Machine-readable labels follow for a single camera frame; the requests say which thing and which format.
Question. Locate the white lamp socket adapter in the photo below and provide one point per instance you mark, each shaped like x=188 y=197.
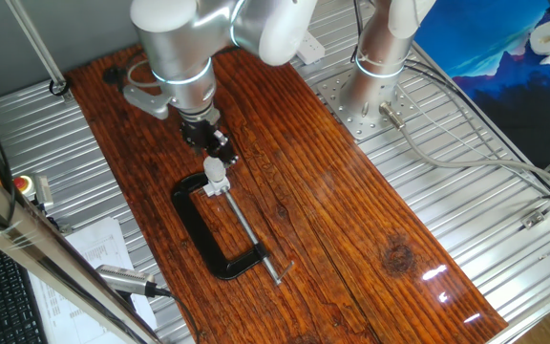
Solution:
x=217 y=187

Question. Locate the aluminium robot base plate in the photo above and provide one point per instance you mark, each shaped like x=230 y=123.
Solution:
x=332 y=95

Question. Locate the white LED light bulb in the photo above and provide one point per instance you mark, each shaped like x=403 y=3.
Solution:
x=214 y=169

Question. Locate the brown wooden board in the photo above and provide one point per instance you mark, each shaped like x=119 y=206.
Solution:
x=332 y=191

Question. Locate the black keyboard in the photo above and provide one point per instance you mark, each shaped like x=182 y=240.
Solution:
x=3 y=296

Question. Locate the white power strip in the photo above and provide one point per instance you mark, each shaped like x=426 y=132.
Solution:
x=310 y=48

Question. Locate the red emergency stop button box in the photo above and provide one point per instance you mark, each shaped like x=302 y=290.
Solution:
x=23 y=184

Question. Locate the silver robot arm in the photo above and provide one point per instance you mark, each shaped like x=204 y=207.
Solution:
x=179 y=48

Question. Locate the printed paper sheet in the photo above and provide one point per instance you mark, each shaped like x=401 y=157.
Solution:
x=98 y=243

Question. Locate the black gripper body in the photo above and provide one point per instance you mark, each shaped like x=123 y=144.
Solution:
x=199 y=134

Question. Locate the blue mountain picture mat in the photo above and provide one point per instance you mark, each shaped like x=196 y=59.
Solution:
x=485 y=71

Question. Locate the long aluminium frame bar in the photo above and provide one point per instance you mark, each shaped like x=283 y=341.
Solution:
x=41 y=243

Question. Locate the silver camera on stand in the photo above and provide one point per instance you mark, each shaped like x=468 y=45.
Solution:
x=122 y=279

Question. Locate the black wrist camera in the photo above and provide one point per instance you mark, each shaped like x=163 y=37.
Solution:
x=112 y=75

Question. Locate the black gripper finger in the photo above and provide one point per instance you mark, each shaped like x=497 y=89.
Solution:
x=225 y=150
x=206 y=154

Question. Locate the black C-clamp with steel screw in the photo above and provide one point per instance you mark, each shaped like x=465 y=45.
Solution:
x=198 y=229

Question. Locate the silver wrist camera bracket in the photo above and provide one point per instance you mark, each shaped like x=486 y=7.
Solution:
x=146 y=101

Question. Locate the thin aluminium pole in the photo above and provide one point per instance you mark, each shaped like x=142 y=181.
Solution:
x=36 y=45

